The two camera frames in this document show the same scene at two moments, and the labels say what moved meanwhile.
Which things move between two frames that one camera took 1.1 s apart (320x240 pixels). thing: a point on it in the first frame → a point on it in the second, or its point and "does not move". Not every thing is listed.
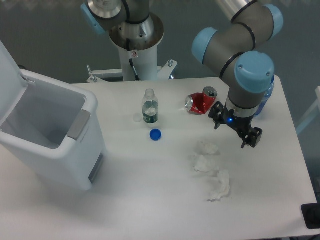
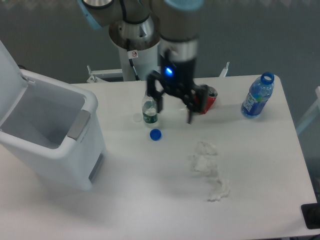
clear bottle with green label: [150, 106] does not move
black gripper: [240, 124] → [178, 76]
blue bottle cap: [155, 134] does not move
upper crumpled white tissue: [207, 148] does not move
